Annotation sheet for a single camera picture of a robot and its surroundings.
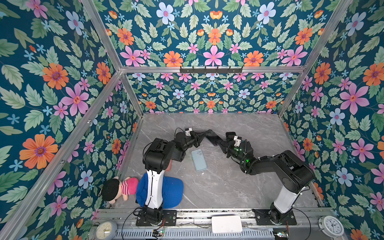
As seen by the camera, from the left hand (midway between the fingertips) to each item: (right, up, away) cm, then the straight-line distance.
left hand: (208, 130), depth 90 cm
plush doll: (-50, -30, -14) cm, 60 cm away
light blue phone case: (-6, -20, +5) cm, 21 cm away
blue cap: (-20, -34, -8) cm, 40 cm away
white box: (+8, -43, -22) cm, 49 cm away
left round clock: (-48, -46, -23) cm, 70 cm away
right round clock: (+57, -45, -21) cm, 76 cm away
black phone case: (+16, -4, +16) cm, 23 cm away
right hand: (+5, -6, -3) cm, 9 cm away
